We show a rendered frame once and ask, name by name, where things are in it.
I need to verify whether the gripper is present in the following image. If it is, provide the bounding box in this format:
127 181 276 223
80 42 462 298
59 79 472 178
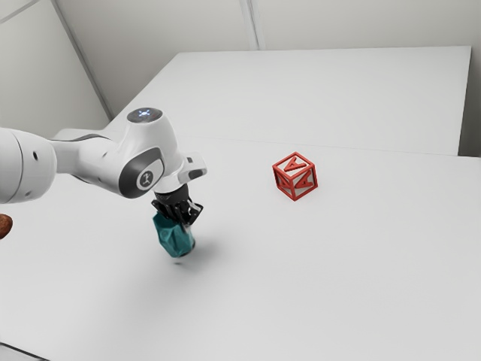
150 188 204 228

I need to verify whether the teal faceted mug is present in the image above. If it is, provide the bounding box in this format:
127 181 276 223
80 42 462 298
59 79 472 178
152 211 196 259

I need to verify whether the red letter block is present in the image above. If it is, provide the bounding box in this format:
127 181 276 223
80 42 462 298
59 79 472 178
271 151 319 202

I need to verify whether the brown rounded object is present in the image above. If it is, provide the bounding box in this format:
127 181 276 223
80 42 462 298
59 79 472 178
0 214 14 240

